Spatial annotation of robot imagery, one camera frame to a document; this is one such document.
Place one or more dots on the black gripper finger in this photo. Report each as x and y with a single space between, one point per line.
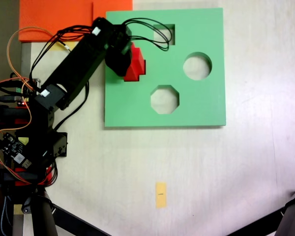
128 48
118 62

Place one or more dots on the red cross columnar block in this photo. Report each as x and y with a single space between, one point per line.
137 66

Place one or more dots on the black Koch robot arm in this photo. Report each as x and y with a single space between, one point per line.
73 64

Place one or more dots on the orange mat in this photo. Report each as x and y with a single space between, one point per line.
51 17

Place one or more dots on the green shape sorter board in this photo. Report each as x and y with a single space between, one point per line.
199 105

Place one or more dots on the small driver circuit board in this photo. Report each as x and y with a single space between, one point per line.
27 91

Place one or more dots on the black red table clamp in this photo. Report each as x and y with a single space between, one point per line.
14 177
7 114

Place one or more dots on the black circuit board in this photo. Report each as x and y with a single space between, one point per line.
11 147

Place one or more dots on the yellow tape strip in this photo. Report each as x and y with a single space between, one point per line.
161 195

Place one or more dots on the black tripod leg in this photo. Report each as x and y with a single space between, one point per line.
43 216
291 216

